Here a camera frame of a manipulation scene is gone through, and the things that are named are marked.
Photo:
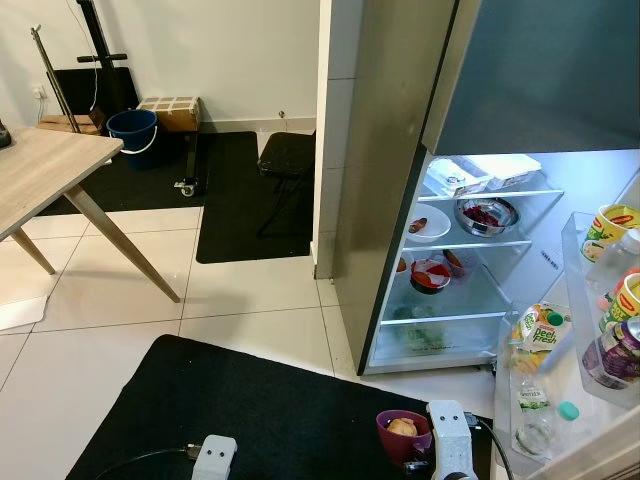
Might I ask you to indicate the purple cup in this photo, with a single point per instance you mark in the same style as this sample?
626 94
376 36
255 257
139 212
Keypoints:
390 450

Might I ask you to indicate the bread roll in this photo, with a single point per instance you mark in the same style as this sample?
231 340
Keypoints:
403 427

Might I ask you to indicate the grey steel fridge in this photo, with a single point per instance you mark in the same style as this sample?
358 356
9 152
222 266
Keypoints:
540 70

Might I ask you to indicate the clear water bottle teal cap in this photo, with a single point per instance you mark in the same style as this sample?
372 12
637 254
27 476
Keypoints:
540 415

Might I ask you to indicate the green leafy vegetables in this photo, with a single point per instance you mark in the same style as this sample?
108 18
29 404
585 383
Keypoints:
420 328

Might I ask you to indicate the yellow green juice carton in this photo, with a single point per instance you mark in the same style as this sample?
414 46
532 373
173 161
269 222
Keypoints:
542 335

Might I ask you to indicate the bowl of red tomatoes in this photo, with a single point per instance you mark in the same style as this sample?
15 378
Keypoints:
431 277

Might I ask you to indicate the white bowl with orange fruit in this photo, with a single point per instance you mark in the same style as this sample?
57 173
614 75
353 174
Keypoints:
405 265

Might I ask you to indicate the clear plastic cup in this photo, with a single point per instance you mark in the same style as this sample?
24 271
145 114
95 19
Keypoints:
454 262

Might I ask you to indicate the purple drink can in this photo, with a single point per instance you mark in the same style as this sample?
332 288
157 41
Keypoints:
612 352

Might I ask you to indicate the roasted carrot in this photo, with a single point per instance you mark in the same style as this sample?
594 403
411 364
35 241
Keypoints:
419 225

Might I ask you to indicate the steel bowl of red berries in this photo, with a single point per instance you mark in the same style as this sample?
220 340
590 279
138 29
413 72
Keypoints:
488 217

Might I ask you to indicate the large yellow noodle cup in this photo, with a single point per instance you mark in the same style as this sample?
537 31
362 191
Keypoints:
622 300

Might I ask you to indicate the white plastic bottle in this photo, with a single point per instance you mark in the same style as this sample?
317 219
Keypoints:
625 268

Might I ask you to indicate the printed food box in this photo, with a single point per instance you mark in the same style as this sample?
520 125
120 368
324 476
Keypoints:
455 178

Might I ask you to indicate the small yellow noodle cup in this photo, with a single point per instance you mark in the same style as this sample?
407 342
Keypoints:
612 228

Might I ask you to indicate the white food tray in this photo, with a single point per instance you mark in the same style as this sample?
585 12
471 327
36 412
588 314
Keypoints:
510 170

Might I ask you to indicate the beige tall cabinet panel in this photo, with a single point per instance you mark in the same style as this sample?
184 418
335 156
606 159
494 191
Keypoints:
390 150

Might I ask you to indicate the black stool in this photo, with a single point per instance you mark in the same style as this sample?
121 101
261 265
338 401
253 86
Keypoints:
288 155

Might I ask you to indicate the blue bucket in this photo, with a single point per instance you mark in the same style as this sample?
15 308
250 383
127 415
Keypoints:
132 140

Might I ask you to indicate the flat brown cardboard piece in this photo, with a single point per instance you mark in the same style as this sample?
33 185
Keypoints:
70 123

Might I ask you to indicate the black metal stand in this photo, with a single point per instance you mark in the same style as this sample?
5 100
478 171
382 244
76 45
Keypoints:
95 90

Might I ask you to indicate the silver folding rack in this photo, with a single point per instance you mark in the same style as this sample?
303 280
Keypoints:
56 80

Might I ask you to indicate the black square case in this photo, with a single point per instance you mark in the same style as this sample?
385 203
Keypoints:
5 135

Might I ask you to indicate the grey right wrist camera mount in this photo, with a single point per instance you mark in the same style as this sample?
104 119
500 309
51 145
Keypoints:
450 440

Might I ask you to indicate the black wheeled frame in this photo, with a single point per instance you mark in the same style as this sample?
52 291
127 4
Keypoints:
186 165

